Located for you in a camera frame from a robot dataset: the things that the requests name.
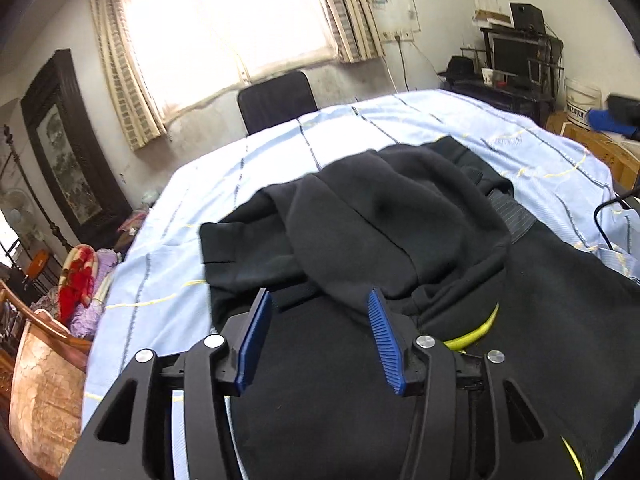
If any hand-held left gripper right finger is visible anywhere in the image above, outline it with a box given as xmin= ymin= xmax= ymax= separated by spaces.
xmin=367 ymin=287 xmax=566 ymax=480

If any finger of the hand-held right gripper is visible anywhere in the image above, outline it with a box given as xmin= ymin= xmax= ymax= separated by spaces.
xmin=587 ymin=93 xmax=640 ymax=141

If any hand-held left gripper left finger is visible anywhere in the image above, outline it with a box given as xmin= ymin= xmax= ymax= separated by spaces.
xmin=60 ymin=287 xmax=273 ymax=480

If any black hooded jacket yellow zipper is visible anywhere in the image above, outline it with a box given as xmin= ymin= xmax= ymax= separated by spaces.
xmin=199 ymin=135 xmax=640 ymax=480

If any cardboard box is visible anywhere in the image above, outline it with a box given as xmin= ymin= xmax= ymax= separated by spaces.
xmin=545 ymin=110 xmax=640 ymax=188

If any white plastic bucket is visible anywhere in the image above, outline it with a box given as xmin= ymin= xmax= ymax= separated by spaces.
xmin=565 ymin=77 xmax=602 ymax=131

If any dark computer desk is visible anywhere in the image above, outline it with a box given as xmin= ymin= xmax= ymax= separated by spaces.
xmin=440 ymin=25 xmax=566 ymax=126

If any computer monitor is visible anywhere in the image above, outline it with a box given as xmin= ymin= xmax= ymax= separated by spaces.
xmin=492 ymin=35 xmax=543 ymax=86

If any black speaker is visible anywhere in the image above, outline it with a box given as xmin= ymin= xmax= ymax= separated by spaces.
xmin=510 ymin=2 xmax=547 ymax=35

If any black hat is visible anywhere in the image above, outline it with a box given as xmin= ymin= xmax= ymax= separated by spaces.
xmin=445 ymin=56 xmax=478 ymax=81

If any red floral blanket bundle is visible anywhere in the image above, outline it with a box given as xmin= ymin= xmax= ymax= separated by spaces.
xmin=70 ymin=247 xmax=121 ymax=338

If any blue striped bed sheet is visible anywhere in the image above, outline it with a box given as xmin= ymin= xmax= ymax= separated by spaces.
xmin=80 ymin=89 xmax=640 ymax=480

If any carved wooden chair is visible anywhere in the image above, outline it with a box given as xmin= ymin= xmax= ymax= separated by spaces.
xmin=0 ymin=280 xmax=93 ymax=478

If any black office chair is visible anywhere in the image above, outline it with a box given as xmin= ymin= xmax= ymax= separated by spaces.
xmin=236 ymin=71 xmax=319 ymax=137

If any dark framed painting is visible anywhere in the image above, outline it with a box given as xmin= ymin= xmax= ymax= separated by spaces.
xmin=21 ymin=49 xmax=133 ymax=246

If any white standing fan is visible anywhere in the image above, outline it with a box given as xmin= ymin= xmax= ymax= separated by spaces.
xmin=0 ymin=187 xmax=36 ymax=241

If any dark metal coat rack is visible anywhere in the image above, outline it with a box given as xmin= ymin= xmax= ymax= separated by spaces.
xmin=2 ymin=125 xmax=76 ymax=256

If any checked beige curtain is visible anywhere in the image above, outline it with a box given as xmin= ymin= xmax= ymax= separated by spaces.
xmin=310 ymin=0 xmax=385 ymax=64
xmin=89 ymin=0 xmax=168 ymax=152

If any window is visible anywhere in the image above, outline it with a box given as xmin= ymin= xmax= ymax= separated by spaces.
xmin=115 ymin=0 xmax=341 ymax=121

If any black cable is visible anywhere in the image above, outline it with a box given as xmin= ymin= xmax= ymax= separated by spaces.
xmin=594 ymin=195 xmax=640 ymax=251

